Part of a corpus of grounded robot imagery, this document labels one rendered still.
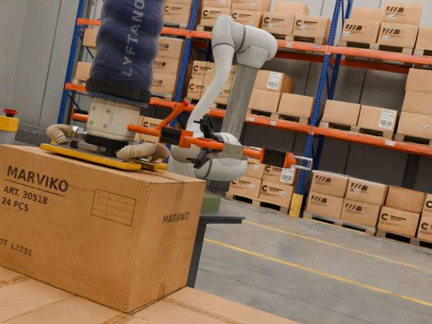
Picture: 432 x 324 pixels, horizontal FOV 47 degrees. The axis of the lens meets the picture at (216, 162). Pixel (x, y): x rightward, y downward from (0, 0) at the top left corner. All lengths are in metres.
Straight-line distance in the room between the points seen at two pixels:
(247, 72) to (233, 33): 0.20
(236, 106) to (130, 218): 1.06
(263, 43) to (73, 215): 1.23
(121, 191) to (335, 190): 7.28
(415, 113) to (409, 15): 1.60
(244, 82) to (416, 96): 6.48
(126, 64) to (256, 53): 0.85
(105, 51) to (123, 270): 0.71
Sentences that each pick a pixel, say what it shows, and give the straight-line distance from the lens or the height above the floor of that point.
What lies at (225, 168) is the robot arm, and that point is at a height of 0.97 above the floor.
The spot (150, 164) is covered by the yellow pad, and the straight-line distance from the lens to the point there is 1.74.
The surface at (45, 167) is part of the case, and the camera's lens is 1.68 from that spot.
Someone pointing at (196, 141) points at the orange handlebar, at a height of 1.08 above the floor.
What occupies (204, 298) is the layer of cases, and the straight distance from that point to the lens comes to 1.80.
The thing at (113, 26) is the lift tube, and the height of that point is 1.40.
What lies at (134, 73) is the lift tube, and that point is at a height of 1.26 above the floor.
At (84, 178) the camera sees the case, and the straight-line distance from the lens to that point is 1.58.
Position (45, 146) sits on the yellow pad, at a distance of 1.75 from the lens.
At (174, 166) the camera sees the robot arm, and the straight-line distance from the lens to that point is 2.36.
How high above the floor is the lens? 1.11
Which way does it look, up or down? 3 degrees down
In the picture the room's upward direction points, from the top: 11 degrees clockwise
